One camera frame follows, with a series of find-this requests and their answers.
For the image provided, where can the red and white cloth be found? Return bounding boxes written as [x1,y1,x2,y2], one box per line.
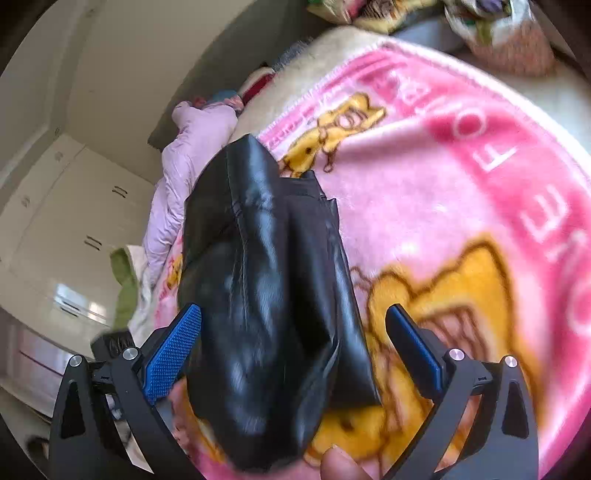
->
[238,65,279,106]

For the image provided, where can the green cloth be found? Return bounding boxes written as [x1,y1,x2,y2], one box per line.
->
[109,247,139,330]

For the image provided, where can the floral patterned bag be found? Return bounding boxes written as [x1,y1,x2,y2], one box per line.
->
[444,0,556,78]

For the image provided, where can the black leather garment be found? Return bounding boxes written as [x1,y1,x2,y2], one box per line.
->
[178,134,382,472]

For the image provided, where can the pink bear printed blanket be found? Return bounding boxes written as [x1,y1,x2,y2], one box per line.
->
[129,37,591,480]

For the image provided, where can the cream wardrobe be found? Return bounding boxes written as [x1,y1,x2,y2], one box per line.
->
[0,124,158,416]

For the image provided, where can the dark grey headboard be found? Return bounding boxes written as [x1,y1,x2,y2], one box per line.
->
[147,0,324,152]

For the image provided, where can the cream quilt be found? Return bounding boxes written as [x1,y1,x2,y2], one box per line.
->
[126,244,155,340]

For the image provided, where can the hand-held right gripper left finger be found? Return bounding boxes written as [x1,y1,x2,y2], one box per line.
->
[48,303,205,480]

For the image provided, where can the pile of mixed clothes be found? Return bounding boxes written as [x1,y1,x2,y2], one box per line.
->
[307,0,445,34]

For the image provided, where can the light pink puffer jacket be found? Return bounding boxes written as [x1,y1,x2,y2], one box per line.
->
[143,100,239,274]

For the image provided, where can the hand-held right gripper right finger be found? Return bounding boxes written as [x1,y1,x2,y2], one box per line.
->
[385,303,540,480]

